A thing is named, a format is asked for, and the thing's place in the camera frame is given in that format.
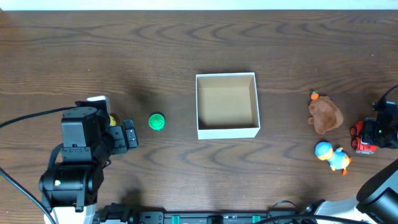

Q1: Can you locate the yellow ball with blue letters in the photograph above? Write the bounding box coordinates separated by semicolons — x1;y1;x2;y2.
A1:
109;114;118;126

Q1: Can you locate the red toy fire truck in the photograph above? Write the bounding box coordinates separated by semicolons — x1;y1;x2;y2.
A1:
349;121;377;154

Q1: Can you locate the green ribbed toy top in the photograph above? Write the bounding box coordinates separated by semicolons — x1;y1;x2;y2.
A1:
148;113;165;131

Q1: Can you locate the blue and orange duck toy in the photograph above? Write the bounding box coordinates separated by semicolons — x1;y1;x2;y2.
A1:
315;141;352;175

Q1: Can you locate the brown plush toy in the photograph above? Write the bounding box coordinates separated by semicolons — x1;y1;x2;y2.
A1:
308;91;343;134

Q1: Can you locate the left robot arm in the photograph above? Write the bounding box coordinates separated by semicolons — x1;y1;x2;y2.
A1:
39;106;138;223

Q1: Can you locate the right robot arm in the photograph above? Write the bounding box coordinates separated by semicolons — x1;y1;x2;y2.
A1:
307;98;397;223

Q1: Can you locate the white cardboard box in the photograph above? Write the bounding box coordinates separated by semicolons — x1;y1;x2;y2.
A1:
196;72;261;140

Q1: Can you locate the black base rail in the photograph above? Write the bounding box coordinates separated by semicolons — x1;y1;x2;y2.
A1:
93;202;312;224

